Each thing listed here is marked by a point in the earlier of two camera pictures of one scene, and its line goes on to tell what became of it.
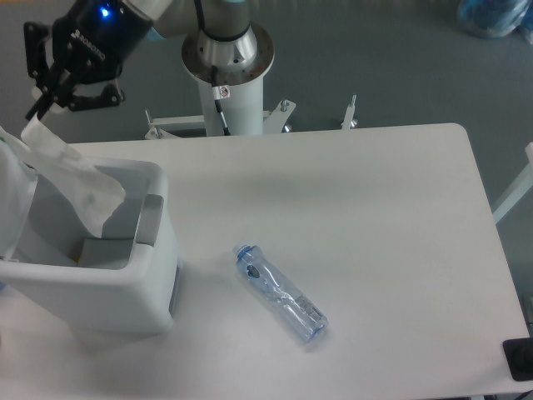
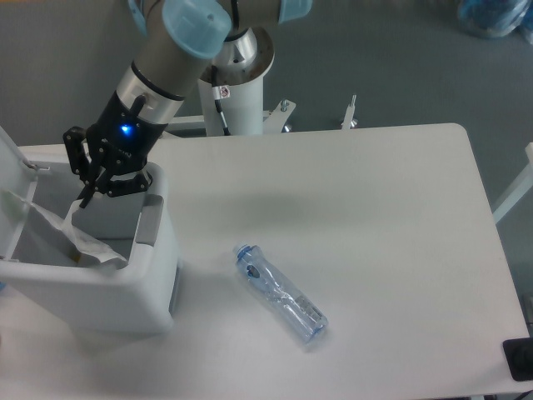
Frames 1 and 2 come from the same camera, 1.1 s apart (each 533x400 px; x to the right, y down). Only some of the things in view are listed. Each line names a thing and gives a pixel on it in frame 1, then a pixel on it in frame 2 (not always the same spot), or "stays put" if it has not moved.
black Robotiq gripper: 91,40 -> 122,139
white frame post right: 520,188 stays put
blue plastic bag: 496,18 stays put
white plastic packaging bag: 37,156 -> 88,249
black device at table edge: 519,356 stays put
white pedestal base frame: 191,126 stays put
